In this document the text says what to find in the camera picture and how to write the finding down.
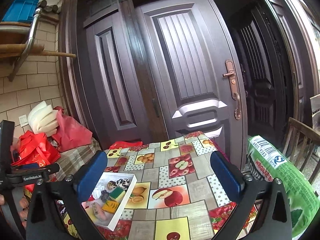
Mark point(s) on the white rectangular box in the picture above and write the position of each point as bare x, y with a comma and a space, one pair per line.
125, 202

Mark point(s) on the black and white plush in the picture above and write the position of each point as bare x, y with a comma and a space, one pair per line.
123, 182

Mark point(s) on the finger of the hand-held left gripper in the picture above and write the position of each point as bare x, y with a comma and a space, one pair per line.
27, 166
45, 171

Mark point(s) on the small brown plush toy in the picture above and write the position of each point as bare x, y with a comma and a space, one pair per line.
111, 185

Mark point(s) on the dark door leaf with bolt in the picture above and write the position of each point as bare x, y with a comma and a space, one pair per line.
112, 80

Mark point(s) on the wooden chair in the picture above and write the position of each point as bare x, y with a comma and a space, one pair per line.
300, 130

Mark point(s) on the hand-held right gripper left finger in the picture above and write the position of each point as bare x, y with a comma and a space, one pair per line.
91, 177

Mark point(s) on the black inner door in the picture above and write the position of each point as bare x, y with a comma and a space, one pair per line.
262, 80

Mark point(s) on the blue plastic crate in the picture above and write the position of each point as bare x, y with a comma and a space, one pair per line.
21, 8

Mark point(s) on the metal pipe bracket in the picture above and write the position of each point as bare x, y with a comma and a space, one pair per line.
28, 42

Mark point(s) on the red plastic packet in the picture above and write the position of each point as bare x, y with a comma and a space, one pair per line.
126, 145

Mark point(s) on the fruit print tablecloth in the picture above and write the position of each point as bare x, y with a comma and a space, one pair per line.
200, 192

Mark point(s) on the white wall switch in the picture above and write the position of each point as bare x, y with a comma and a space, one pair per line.
23, 120

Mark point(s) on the red shopping bag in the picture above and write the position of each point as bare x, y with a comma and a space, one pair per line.
37, 147

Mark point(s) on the green printed sack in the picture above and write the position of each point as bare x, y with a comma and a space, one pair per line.
295, 180

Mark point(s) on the stack of white foam pads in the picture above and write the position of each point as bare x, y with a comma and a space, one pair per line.
41, 120

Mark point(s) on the pink plastic bag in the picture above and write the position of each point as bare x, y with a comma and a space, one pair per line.
72, 132

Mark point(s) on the purple scrunchie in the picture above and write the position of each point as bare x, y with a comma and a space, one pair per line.
105, 196

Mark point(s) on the red round soft toy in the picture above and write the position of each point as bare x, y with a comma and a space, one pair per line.
90, 199

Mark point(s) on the plaid blanket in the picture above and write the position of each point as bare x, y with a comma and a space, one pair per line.
75, 157

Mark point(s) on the person's left hand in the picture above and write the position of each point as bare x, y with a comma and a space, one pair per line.
2, 200

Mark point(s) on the pink oval soft pad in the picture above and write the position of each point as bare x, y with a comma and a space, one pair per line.
84, 205

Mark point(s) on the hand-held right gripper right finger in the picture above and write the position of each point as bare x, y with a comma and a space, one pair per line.
226, 177

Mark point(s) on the wooden wall shelf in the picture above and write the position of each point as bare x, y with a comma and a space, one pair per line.
12, 33

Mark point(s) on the bundle of wooden poles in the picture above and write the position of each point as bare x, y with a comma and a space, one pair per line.
48, 7

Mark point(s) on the yellow and green sponge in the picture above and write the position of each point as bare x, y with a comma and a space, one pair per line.
117, 193

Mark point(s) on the wooden stick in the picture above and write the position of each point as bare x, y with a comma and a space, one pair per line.
60, 54

